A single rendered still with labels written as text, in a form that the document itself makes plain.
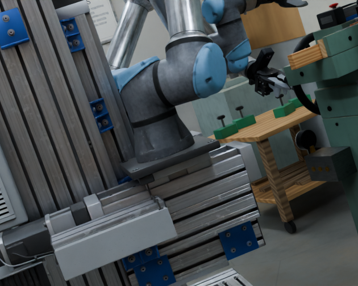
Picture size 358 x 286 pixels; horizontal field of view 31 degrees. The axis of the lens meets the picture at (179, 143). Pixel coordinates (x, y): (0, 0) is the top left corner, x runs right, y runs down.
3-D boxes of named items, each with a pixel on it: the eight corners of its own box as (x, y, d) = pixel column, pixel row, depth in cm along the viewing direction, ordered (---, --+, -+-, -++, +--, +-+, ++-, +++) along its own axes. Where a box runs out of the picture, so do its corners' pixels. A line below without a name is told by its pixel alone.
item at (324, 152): (329, 171, 201) (321, 147, 200) (357, 171, 191) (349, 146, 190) (309, 181, 198) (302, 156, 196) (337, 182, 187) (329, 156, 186)
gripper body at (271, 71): (281, 92, 231) (260, 79, 240) (282, 70, 227) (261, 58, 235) (263, 97, 228) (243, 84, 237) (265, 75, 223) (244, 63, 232)
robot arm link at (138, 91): (143, 115, 168) (125, 65, 166) (188, 101, 162) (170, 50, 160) (121, 126, 158) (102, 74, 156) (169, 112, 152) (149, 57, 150)
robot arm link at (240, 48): (222, 63, 192) (210, 28, 190) (257, 52, 187) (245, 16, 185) (213, 68, 185) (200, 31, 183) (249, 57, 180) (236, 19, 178)
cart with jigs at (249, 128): (313, 184, 397) (282, 84, 388) (382, 186, 346) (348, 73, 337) (228, 227, 368) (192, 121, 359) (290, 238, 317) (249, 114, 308)
